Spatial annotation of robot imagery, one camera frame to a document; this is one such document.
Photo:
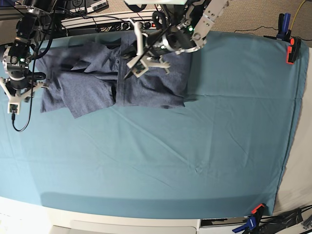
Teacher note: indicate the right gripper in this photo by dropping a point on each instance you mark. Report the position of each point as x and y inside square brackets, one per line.
[17, 85]

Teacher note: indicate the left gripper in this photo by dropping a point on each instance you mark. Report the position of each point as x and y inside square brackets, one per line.
[159, 44]

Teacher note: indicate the grey-blue T-shirt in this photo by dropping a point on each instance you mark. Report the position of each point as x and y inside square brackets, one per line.
[92, 76]

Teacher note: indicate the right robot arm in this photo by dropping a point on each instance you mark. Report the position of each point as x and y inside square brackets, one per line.
[17, 56]

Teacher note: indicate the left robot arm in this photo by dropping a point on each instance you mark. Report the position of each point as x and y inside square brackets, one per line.
[183, 28]

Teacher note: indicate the white power strip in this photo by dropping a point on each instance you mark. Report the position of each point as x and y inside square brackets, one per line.
[108, 23]

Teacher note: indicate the teal table cloth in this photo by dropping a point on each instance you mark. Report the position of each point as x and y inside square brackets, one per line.
[220, 155]

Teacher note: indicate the blue clamp top right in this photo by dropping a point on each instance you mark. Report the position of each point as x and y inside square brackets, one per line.
[284, 32]

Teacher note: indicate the orange black clamp top right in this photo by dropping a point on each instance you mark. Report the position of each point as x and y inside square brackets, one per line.
[293, 50]

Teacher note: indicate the orange blue clamp bottom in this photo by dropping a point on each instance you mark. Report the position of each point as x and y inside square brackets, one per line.
[252, 221]

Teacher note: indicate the black bag bottom right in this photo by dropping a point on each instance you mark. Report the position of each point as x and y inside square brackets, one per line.
[282, 221]

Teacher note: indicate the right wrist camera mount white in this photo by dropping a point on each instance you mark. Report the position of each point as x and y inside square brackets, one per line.
[15, 99]

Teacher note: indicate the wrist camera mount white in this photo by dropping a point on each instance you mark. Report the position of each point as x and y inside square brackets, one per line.
[141, 63]
[15, 99]

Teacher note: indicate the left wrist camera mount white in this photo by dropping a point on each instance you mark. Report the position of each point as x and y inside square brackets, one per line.
[141, 63]

